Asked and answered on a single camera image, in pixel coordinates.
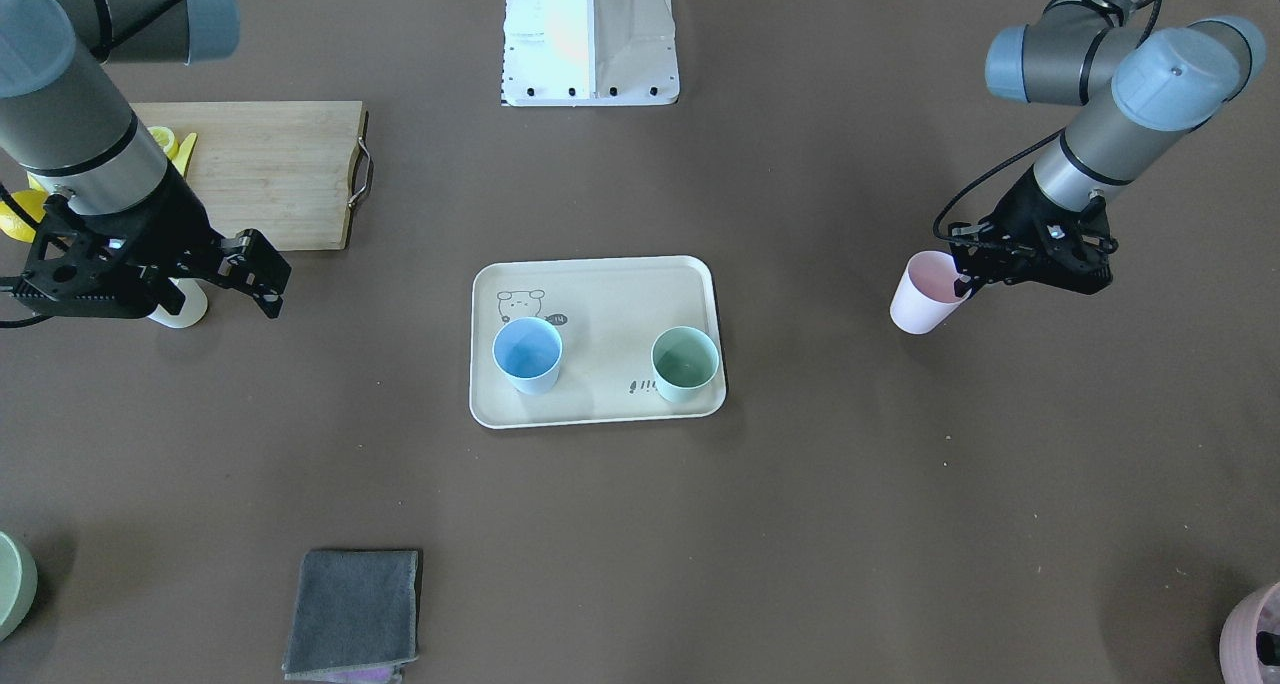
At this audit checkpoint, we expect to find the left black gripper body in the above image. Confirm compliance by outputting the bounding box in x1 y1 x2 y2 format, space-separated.
986 169 1117 295

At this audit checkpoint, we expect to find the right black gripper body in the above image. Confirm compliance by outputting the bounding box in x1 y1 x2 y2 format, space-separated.
10 174 227 319

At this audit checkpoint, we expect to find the pink cup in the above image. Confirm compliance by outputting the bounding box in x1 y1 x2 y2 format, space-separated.
890 251 968 336

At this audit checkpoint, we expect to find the cream yellow cup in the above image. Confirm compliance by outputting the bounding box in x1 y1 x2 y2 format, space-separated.
148 278 209 329

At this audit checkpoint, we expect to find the green cup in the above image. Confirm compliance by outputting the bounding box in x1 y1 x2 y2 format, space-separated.
650 327 721 403

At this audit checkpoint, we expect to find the blue cup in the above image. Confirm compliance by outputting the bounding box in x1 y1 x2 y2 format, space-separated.
492 318 564 396

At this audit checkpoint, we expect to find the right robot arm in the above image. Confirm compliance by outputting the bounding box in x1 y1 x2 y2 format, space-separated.
1 0 291 325

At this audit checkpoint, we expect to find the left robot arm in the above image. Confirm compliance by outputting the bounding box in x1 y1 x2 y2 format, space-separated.
934 0 1266 298

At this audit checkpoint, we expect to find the cream rectangular tray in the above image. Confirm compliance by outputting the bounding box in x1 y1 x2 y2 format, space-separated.
468 255 727 429

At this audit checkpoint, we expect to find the bamboo cutting board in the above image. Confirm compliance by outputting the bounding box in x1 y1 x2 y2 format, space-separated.
133 101 371 252

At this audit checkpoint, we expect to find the yellow lemon lower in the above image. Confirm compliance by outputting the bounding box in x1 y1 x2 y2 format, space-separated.
0 190 49 243

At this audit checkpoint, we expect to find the yellow plastic knife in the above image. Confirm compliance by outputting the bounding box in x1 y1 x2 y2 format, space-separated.
172 132 198 177

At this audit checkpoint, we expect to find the lemon slice upper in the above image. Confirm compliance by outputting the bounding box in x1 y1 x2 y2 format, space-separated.
148 126 180 161

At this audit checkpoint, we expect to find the pale green bowl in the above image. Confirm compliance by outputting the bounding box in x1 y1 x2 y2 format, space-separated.
1 532 38 640

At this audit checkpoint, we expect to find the grey folded cloth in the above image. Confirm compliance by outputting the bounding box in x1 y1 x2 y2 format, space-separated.
282 550 420 683

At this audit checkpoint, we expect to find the pink bowl of ice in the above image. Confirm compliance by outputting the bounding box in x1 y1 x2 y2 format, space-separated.
1219 583 1279 683

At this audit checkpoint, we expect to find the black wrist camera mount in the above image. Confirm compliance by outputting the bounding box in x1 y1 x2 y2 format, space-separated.
943 222 1021 283

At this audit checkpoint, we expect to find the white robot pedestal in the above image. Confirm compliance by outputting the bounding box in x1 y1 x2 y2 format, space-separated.
500 0 681 108

